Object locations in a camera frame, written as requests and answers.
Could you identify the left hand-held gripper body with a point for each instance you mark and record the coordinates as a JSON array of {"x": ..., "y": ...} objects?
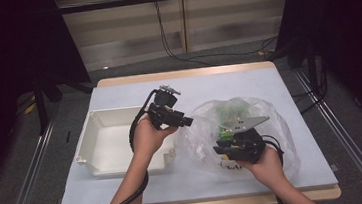
[{"x": 165, "y": 112}]

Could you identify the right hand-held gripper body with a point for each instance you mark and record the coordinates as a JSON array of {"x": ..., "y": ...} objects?
[{"x": 248, "y": 142}]

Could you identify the clear plastic bag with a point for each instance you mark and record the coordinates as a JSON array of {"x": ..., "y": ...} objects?
[{"x": 202, "y": 136}]

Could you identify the green snack packet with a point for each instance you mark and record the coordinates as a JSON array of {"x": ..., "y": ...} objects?
[{"x": 225, "y": 112}]

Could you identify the white plastic box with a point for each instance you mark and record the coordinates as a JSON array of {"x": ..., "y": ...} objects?
[{"x": 113, "y": 148}]

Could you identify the person's left hand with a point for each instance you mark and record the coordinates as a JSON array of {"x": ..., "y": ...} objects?
[{"x": 147, "y": 140}]

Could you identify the person's right hand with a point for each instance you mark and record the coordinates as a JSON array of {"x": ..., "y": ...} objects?
[{"x": 267, "y": 170}]

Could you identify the wooden table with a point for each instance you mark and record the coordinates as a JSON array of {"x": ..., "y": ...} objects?
[{"x": 183, "y": 74}]

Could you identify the black stand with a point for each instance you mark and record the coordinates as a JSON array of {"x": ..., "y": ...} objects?
[
  {"x": 313, "y": 69},
  {"x": 40, "y": 105}
]

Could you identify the dark curtain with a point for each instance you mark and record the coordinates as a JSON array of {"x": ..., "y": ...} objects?
[
  {"x": 3, "y": 48},
  {"x": 346, "y": 32}
]

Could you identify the metal floor rail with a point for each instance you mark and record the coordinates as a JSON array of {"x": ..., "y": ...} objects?
[
  {"x": 351, "y": 152},
  {"x": 26, "y": 184}
]

